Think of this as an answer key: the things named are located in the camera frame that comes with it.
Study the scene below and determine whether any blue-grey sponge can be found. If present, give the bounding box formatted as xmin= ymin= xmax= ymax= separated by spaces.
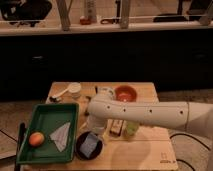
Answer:
xmin=80 ymin=133 xmax=98 ymax=158

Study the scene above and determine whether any orange fruit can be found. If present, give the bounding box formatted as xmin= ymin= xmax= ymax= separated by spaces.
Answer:
xmin=29 ymin=132 xmax=45 ymax=147

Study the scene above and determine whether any black brush handle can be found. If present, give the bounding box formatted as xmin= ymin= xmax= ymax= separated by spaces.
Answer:
xmin=14 ymin=123 xmax=26 ymax=171

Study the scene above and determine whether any black office chair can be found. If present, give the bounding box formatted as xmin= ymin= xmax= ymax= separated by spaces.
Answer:
xmin=0 ymin=0 xmax=52 ymax=27

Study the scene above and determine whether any green cup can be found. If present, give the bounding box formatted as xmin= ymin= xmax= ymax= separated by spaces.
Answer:
xmin=125 ymin=121 xmax=140 ymax=136

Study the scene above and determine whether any grey folded cloth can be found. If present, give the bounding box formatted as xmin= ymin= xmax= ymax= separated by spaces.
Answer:
xmin=50 ymin=122 xmax=71 ymax=152

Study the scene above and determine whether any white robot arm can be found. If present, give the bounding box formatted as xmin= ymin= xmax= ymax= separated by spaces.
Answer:
xmin=87 ymin=94 xmax=213 ymax=140

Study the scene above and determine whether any black cable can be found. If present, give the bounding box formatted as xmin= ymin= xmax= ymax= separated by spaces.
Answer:
xmin=169 ymin=132 xmax=208 ymax=171

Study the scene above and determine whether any dark purple bowl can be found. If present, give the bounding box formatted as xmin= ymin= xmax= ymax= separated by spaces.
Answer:
xmin=75 ymin=131 xmax=103 ymax=160

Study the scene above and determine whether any brown rectangular block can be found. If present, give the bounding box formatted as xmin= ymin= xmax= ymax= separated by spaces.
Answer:
xmin=110 ymin=120 xmax=123 ymax=136

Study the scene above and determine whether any green plastic tray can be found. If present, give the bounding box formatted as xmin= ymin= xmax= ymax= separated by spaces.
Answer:
xmin=16 ymin=103 xmax=79 ymax=164

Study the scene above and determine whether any red bowl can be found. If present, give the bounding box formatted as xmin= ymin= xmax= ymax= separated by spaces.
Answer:
xmin=115 ymin=85 xmax=137 ymax=102

